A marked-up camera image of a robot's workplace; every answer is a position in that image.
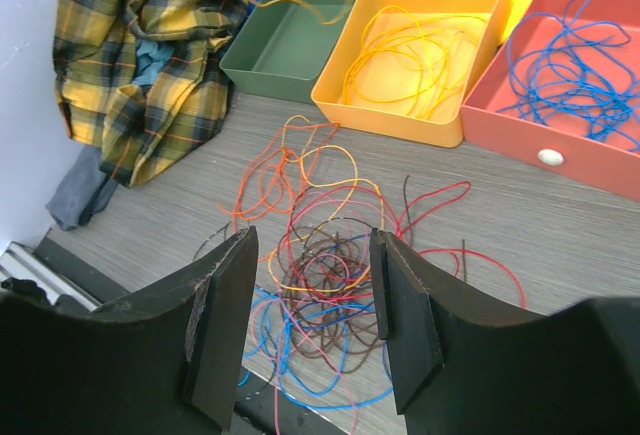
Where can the yellow plastic tray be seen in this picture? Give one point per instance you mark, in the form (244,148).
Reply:
(402,68)

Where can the yellow plaid flannel shirt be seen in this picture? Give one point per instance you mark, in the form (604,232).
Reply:
(141,80)

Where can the red orange plastic tray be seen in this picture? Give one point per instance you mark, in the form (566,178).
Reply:
(562,93)

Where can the dark grey folded cloth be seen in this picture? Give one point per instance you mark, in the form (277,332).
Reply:
(84,191)

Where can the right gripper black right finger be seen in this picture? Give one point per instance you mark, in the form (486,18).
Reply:
(464,362)

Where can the green plastic tray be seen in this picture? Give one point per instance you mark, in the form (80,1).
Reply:
(283,46)

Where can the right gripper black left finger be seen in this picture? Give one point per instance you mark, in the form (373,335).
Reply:
(130,345)

